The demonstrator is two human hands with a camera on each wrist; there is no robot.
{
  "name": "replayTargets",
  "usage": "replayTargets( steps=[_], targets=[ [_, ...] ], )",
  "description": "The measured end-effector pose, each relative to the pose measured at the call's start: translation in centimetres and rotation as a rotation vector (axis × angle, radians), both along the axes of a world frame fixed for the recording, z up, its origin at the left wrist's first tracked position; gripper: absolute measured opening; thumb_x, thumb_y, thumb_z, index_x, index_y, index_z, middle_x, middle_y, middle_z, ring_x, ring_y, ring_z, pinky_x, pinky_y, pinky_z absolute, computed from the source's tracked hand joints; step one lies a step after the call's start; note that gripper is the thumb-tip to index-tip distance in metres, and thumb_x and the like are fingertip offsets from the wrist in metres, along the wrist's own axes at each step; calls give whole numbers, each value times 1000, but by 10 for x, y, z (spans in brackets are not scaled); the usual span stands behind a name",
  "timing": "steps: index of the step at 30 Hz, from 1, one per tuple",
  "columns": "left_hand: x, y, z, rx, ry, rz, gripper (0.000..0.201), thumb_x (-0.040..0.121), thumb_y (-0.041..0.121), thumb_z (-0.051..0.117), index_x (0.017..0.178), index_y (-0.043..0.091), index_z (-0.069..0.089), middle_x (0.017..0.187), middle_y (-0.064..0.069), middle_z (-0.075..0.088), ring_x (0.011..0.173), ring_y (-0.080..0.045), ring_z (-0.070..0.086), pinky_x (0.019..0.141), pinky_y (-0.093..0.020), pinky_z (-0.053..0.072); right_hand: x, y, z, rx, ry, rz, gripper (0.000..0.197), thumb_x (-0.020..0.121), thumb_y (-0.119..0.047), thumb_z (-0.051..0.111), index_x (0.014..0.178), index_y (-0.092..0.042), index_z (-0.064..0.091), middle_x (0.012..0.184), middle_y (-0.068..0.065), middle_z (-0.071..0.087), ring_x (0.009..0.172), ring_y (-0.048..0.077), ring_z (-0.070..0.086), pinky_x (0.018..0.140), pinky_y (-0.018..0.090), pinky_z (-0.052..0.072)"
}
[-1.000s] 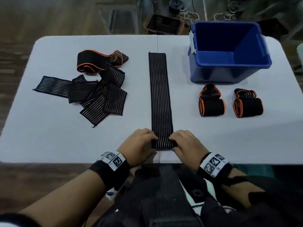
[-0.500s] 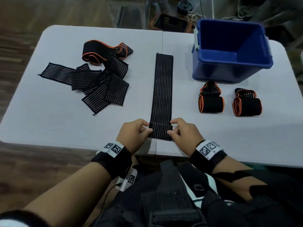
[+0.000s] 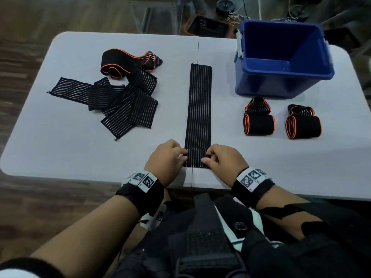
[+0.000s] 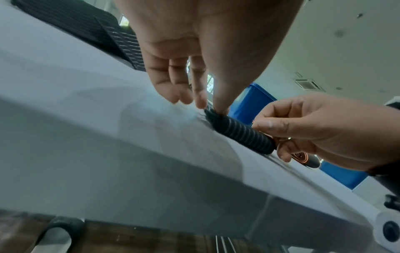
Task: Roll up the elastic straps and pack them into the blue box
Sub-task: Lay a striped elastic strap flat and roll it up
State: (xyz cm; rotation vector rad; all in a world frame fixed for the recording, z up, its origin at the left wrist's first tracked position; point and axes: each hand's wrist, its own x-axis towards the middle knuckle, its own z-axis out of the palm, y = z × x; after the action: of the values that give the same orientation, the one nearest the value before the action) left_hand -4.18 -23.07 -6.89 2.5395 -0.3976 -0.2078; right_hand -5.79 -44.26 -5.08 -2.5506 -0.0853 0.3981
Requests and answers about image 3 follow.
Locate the person's right hand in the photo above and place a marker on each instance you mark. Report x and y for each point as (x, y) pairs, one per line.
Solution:
(226, 165)

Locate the person's left hand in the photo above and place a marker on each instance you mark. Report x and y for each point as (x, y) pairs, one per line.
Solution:
(165, 165)

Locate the blue plastic bin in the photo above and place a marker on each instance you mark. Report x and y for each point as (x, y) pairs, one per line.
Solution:
(261, 83)

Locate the person's right forearm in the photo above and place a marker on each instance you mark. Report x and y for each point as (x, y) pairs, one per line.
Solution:
(284, 205)

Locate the person's left forearm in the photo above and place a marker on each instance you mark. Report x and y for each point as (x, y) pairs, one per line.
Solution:
(95, 240)

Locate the person's black chest harness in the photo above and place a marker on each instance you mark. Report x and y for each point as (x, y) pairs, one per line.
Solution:
(208, 246)

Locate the person's black white sleeve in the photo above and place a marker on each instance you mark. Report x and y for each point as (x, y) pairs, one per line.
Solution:
(29, 267)

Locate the black basket orange rim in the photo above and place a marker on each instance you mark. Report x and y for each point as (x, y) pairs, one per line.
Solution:
(208, 27)

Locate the low wooden table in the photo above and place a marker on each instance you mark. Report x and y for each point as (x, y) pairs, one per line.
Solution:
(156, 11)

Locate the red-seat stool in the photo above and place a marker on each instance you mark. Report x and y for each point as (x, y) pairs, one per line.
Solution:
(225, 5)

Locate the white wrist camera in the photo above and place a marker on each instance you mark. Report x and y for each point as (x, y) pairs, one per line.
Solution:
(153, 220)

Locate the large wall mirror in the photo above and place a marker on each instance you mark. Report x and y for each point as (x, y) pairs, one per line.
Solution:
(342, 14)

